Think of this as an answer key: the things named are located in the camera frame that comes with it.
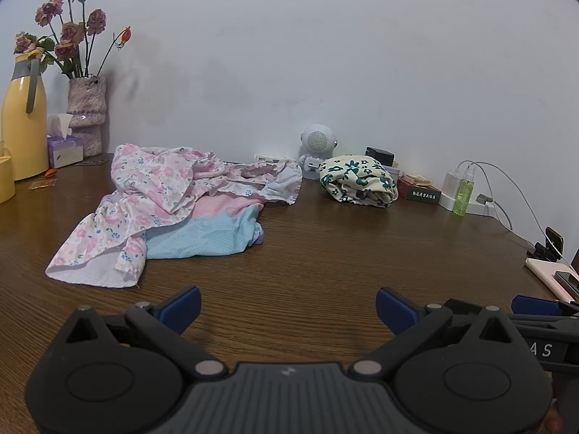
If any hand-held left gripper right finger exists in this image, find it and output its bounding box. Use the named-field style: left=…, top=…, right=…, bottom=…
left=349, top=287, right=514, bottom=378

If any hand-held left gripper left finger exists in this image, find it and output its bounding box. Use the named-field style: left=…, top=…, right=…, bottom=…
left=63, top=286, right=227, bottom=379

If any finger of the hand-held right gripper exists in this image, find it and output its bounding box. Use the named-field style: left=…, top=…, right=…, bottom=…
left=511, top=295, right=579, bottom=326

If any pink floral garment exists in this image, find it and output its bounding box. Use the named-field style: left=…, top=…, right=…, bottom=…
left=45, top=144, right=303, bottom=289

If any pink notebook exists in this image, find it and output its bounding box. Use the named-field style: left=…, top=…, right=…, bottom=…
left=525, top=258, right=579, bottom=301

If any black phone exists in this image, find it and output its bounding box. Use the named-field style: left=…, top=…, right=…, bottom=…
left=555, top=270, right=579, bottom=297

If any black phone holder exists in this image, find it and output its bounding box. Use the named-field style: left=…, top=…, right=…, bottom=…
left=527, top=227, right=566, bottom=263

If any pink and blue garment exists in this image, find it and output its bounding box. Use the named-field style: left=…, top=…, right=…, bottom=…
left=145, top=192, right=265, bottom=260

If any dark red box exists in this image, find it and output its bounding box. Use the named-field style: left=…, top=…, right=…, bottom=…
left=397, top=176, right=442, bottom=205

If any green spray bottle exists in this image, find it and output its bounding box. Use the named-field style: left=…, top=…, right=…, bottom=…
left=452, top=165, right=476, bottom=217

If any folded green floral cloth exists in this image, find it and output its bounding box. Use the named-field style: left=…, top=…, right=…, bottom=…
left=318, top=154, right=400, bottom=209

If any white charger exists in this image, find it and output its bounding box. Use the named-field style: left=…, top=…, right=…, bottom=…
left=442, top=171, right=466, bottom=197

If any black charger box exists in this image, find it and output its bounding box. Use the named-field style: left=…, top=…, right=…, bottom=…
left=365, top=146, right=395, bottom=167

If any white round robot speaker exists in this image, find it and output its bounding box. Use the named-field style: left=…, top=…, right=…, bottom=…
left=297, top=123, right=339, bottom=180

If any purple tissue box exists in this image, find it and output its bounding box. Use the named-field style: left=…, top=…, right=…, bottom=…
left=46, top=114, right=85, bottom=169

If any yellow cup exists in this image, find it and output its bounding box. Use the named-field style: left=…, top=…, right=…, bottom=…
left=0, top=142, right=16, bottom=204

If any pink knitted vase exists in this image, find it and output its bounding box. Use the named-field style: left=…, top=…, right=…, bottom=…
left=66, top=75, right=108, bottom=157

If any yellow thermos jug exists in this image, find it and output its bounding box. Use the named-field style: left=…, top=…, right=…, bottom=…
left=0, top=52, right=50, bottom=182

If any artificial rose bouquet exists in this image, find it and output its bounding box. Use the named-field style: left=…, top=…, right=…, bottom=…
left=13, top=0, right=133, bottom=80

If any grey charging cable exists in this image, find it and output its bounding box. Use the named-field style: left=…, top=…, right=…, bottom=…
left=476, top=193, right=516, bottom=232

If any white charging cable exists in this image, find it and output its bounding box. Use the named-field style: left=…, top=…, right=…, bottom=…
left=457, top=160, right=579, bottom=274

